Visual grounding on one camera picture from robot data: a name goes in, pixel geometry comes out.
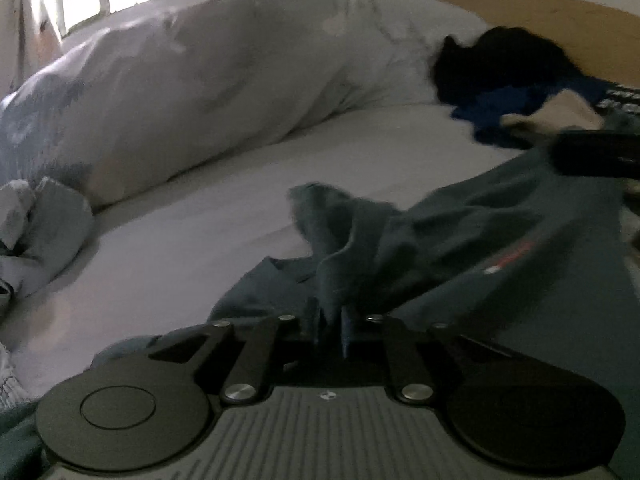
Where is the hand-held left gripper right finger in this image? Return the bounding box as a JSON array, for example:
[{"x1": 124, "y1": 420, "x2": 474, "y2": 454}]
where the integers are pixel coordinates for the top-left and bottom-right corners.
[{"x1": 341, "y1": 309, "x2": 516, "y2": 405}]

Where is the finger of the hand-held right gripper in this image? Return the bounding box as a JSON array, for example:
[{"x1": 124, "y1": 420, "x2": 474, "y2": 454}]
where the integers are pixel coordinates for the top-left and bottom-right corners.
[{"x1": 547, "y1": 130, "x2": 640, "y2": 181}]

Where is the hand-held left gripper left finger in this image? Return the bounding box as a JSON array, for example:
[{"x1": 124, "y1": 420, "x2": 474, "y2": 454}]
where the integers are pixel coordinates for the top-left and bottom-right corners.
[{"x1": 147, "y1": 300, "x2": 326, "y2": 406}]

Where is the teal t-shirt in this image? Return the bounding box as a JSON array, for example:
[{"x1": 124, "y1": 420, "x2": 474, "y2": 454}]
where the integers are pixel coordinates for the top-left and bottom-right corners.
[{"x1": 0, "y1": 152, "x2": 640, "y2": 480}]

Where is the pale blue grey garment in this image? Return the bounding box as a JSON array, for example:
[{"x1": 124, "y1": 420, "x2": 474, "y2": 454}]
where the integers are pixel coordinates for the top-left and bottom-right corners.
[{"x1": 0, "y1": 177, "x2": 96, "y2": 306}]

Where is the beige garment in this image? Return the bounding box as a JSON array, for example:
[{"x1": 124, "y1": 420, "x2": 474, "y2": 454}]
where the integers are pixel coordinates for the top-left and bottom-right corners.
[{"x1": 500, "y1": 90, "x2": 606, "y2": 136}]

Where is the black printed garment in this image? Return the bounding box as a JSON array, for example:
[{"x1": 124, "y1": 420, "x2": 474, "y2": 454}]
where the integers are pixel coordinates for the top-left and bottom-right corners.
[{"x1": 595, "y1": 85, "x2": 640, "y2": 116}]

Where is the wooden headboard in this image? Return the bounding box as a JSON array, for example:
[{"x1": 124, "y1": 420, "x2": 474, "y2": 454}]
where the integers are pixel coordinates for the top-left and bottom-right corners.
[{"x1": 425, "y1": 0, "x2": 640, "y2": 86}]

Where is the white blue patterned duvet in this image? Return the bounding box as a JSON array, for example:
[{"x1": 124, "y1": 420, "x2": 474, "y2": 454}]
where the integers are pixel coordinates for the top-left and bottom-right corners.
[{"x1": 0, "y1": 0, "x2": 491, "y2": 211}]

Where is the white cloth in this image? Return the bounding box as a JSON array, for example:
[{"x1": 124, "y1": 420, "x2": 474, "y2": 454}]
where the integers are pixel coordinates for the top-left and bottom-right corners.
[{"x1": 0, "y1": 340, "x2": 28, "y2": 408}]

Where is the white curtain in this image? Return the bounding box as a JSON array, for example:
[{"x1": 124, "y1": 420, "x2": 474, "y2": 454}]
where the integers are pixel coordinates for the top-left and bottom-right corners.
[{"x1": 0, "y1": 0, "x2": 68, "y2": 96}]

